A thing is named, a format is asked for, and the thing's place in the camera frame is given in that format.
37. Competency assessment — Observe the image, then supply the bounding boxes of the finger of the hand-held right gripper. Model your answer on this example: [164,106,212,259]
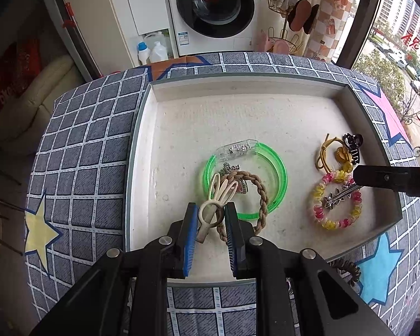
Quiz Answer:
[352,165,420,197]

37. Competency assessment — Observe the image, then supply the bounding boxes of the grey checked star blanket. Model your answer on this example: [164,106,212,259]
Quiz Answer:
[23,52,420,336]

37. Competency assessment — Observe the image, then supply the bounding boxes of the yellow hair tie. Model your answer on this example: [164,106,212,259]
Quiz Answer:
[315,134,354,172]

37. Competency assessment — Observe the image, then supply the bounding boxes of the white cabinet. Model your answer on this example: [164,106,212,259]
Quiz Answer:
[101,0,172,67]

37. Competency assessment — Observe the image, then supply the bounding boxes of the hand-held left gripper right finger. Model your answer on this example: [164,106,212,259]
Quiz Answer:
[224,202,394,336]

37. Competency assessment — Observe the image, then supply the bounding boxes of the silver charm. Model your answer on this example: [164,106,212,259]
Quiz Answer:
[220,163,249,195]

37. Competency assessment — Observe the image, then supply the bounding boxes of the red patterned cloth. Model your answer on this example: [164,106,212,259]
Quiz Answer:
[0,38,43,113]

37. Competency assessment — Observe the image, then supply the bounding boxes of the red handled mop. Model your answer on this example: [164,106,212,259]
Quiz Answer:
[64,3,95,74]

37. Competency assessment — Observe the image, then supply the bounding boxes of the pink yellow spiral bracelet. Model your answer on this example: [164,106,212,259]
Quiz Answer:
[310,170,364,230]

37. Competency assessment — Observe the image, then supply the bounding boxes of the green translucent bangle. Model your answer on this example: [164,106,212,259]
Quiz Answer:
[200,140,288,222]

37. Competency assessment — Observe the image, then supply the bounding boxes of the white shallow tray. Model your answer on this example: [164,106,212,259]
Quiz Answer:
[125,73,405,289]

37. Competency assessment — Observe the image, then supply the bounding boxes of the gold wire shoe rack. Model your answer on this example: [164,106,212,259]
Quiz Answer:
[266,0,321,57]

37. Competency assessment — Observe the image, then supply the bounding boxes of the white washing machine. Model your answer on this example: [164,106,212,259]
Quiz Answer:
[164,0,256,58]

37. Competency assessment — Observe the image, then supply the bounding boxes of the blue capped detergent bottle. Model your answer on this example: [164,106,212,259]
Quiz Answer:
[136,42,151,65]

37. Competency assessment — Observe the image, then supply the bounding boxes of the cream sofa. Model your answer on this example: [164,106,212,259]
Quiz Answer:
[0,54,85,148]

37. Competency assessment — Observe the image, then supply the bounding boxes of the white plastic bottle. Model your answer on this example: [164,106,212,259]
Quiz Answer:
[150,41,169,63]

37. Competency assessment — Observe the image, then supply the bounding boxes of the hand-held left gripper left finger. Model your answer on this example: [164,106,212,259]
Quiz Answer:
[30,202,200,336]

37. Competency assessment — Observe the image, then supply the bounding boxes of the dark window frame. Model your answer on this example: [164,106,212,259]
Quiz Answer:
[336,0,387,69]

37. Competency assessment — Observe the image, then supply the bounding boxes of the brown spiral hair tie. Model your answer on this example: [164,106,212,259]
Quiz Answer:
[327,260,362,284]

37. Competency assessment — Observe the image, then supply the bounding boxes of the tan braided hair tie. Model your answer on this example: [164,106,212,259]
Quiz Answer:
[198,170,269,244]

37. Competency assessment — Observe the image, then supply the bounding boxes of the white plastic jug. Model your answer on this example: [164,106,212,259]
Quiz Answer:
[143,31,169,48]

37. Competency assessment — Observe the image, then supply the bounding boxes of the dark brown slippers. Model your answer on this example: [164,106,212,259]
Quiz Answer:
[288,0,320,36]

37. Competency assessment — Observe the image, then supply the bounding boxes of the black claw hair clip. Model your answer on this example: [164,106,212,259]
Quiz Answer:
[342,133,365,165]

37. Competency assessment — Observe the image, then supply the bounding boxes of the pink slippers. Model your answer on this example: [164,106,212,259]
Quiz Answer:
[262,30,292,55]

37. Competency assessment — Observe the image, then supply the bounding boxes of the silver star hair clip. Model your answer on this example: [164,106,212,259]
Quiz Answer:
[323,182,361,208]

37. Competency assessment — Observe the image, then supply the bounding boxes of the pink checked curtain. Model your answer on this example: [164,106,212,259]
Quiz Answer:
[303,0,358,64]

